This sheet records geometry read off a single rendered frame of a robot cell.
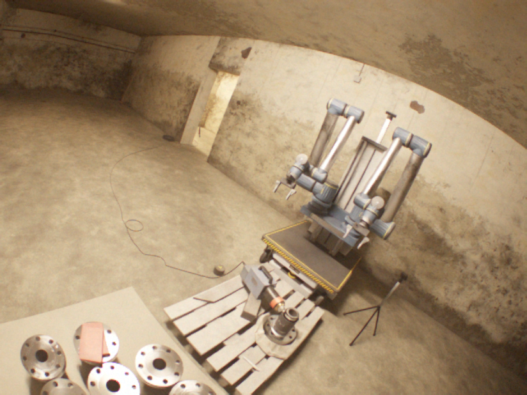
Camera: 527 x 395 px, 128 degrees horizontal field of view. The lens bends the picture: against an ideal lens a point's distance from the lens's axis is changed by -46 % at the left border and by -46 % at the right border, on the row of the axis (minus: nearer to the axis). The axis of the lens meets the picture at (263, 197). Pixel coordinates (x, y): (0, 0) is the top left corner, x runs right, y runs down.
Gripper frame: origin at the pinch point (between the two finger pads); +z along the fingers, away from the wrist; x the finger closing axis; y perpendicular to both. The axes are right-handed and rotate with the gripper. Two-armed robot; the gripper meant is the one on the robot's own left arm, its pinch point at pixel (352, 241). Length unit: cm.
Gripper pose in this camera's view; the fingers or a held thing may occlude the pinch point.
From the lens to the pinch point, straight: 179.7
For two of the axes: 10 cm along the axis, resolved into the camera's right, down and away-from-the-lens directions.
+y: -3.5, -3.0, -8.9
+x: 7.1, 5.4, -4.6
